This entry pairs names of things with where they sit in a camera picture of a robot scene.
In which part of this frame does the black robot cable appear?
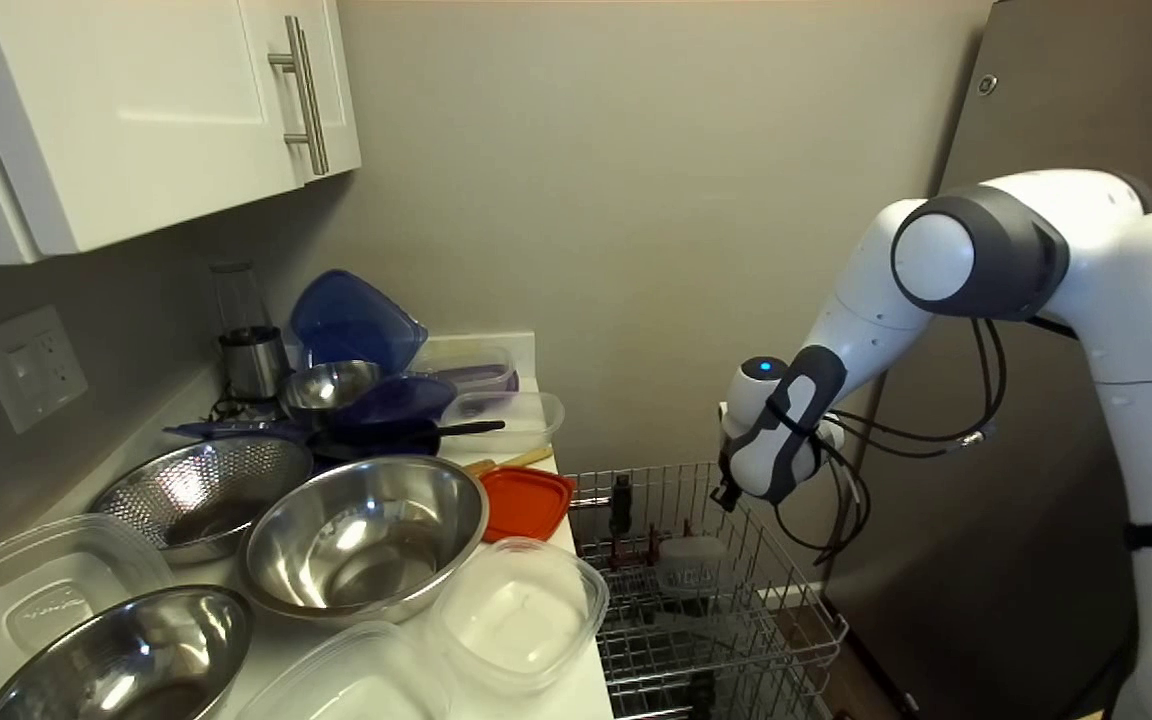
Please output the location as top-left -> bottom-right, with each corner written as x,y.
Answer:
772,316 -> 1010,556

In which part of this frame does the steel bowl front left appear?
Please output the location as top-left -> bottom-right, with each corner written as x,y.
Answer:
0,582 -> 257,720

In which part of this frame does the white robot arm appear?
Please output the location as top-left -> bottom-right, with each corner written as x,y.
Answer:
714,167 -> 1152,720

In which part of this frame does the orange plastic lid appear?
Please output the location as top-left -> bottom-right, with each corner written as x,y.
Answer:
480,469 -> 573,538

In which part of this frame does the steel mixing bowl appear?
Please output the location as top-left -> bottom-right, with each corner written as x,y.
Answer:
238,456 -> 487,625

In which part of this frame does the upper wire dishwasher rack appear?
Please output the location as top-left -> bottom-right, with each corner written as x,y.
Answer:
573,465 -> 847,720

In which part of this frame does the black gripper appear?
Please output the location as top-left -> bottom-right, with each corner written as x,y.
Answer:
710,444 -> 743,511

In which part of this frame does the white upper cabinet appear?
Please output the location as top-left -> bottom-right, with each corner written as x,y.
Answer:
0,0 -> 358,262

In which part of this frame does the stainless refrigerator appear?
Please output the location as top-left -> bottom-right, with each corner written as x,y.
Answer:
828,0 -> 1152,720

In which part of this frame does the clear square container front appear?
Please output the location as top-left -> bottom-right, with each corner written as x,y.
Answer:
429,537 -> 610,696

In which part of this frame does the white wall outlet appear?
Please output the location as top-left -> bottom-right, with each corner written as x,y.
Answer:
0,303 -> 89,433

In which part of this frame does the steel colander bowl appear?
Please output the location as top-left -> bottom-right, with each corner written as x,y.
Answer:
89,436 -> 314,565

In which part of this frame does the white countertop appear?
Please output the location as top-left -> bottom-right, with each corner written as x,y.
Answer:
0,333 -> 610,720

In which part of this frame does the clear container far left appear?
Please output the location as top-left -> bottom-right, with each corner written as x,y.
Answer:
0,516 -> 170,684

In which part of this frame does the steel cup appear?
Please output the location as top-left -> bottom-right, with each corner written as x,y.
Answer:
221,329 -> 284,400

